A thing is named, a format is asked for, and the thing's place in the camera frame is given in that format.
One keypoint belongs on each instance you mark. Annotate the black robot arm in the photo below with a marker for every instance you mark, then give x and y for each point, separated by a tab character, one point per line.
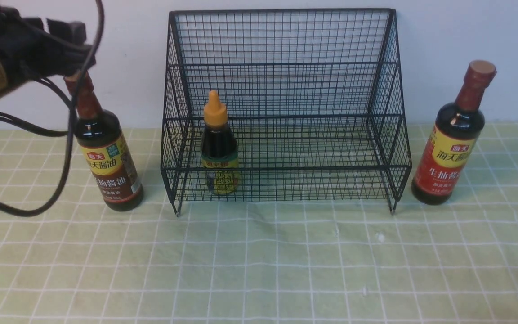
32	48

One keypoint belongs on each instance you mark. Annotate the brown label soy sauce bottle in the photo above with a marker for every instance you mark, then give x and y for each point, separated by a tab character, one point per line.
103	145

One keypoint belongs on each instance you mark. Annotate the black wire mesh shelf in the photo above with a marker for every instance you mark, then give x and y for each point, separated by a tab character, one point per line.
314	99

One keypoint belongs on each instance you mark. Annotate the green checkered tablecloth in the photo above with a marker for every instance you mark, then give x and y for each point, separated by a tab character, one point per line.
330	262

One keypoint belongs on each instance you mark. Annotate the red label soy sauce bottle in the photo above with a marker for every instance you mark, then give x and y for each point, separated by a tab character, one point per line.
456	130

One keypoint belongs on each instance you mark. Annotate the small yellow cap sauce bottle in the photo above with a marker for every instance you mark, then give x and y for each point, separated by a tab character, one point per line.
219	148

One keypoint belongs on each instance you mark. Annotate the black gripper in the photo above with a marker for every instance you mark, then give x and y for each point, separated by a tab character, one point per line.
28	52

